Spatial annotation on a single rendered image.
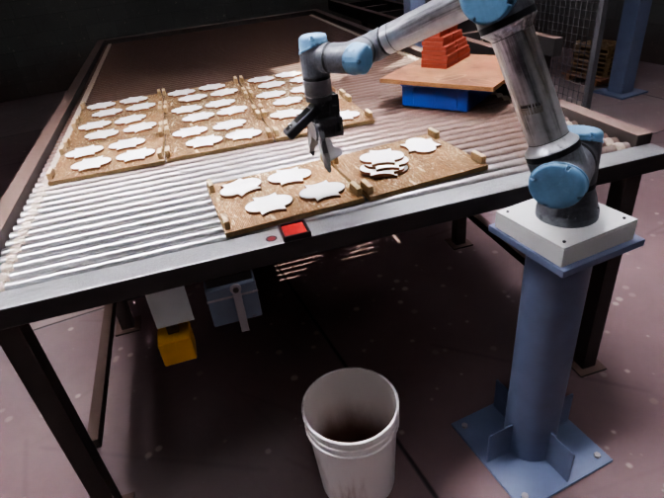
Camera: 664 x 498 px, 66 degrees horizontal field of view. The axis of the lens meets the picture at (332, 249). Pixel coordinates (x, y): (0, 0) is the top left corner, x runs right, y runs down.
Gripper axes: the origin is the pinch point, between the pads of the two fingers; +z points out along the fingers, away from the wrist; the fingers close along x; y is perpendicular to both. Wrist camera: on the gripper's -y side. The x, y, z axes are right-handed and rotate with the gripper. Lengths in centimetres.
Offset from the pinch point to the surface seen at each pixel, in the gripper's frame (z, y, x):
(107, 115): 8, -63, 135
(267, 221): 9.0, -19.5, -9.0
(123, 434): 103, -86, 24
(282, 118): 8, 9, 76
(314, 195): 8.0, -3.1, -2.3
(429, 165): 9.0, 36.6, 0.5
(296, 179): 8.0, -4.4, 11.5
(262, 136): 9, -4, 60
